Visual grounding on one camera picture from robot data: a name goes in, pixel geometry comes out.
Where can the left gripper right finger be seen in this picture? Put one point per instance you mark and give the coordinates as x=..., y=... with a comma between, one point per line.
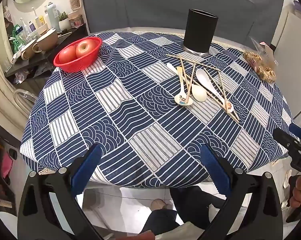
x=263, y=217

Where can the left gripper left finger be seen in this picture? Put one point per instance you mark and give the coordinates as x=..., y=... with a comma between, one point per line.
x=37, y=218

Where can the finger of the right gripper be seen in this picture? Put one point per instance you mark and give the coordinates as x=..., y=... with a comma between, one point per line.
x=283, y=138
x=296, y=130

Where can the white spoon with decorated handle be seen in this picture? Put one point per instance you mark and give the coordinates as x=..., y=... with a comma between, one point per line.
x=205, y=80

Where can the white spoon with cartoon print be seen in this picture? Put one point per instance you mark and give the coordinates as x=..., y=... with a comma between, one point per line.
x=180, y=98

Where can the person's right hand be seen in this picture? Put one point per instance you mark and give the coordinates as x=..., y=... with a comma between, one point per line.
x=295, y=189

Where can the person's legs dark trousers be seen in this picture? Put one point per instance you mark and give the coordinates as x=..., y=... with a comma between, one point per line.
x=191, y=205

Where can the clear plastic cookie box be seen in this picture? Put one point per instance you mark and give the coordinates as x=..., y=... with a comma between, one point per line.
x=262, y=61

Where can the plain white ceramic spoon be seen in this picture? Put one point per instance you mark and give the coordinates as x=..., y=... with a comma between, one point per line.
x=199, y=92

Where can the grey sofa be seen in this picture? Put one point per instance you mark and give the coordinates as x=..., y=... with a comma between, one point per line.
x=238, y=20

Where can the blue patterned tablecloth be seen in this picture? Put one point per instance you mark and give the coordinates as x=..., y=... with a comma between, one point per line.
x=125, y=102

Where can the black cylindrical utensil holder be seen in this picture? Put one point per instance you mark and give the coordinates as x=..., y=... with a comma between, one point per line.
x=199, y=32

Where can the red plastic basket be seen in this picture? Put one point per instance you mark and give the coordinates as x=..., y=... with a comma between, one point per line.
x=83, y=62

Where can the dark side shelf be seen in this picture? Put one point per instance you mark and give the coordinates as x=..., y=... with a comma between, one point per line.
x=48, y=56

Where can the rear red apple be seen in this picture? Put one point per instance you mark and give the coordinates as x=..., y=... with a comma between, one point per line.
x=67, y=55

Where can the red apple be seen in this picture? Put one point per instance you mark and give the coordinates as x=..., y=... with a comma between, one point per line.
x=67, y=55
x=85, y=47

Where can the beige ceramic mug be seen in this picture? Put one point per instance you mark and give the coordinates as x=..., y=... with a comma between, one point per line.
x=27, y=51
x=46, y=42

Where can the front red apple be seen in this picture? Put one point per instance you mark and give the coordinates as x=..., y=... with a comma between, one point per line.
x=85, y=47

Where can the small potted green plant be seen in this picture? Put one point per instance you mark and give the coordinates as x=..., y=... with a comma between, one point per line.
x=64, y=23

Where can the glass candle jar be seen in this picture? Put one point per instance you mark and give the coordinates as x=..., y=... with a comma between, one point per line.
x=77, y=21

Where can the white bottle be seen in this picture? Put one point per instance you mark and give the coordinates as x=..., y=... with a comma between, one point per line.
x=53, y=15

